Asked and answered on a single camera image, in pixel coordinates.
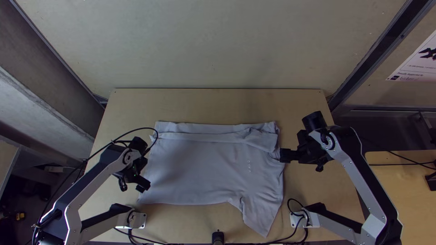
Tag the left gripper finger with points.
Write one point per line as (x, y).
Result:
(143, 188)

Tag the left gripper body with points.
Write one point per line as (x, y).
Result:
(133, 168)

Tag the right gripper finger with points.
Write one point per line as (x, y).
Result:
(289, 156)

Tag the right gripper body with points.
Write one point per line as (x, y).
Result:
(310, 149)

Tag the grey t-shirt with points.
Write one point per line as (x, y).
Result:
(211, 170)

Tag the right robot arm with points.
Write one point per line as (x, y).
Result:
(354, 177)

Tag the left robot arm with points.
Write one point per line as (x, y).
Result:
(98, 177)

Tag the white printed poster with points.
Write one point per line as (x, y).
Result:
(417, 64)

